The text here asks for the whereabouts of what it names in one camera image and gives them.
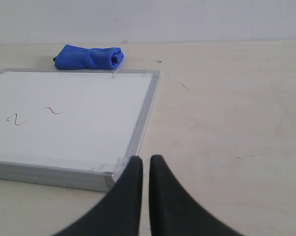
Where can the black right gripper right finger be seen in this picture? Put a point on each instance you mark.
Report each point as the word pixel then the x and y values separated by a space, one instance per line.
pixel 173 212

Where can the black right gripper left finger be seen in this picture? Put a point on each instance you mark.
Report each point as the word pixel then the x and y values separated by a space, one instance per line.
pixel 119 211

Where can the blue cloth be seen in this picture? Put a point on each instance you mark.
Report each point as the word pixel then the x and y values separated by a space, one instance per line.
pixel 73 57

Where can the aluminium framed whiteboard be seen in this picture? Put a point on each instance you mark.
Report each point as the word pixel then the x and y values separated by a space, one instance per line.
pixel 74 129

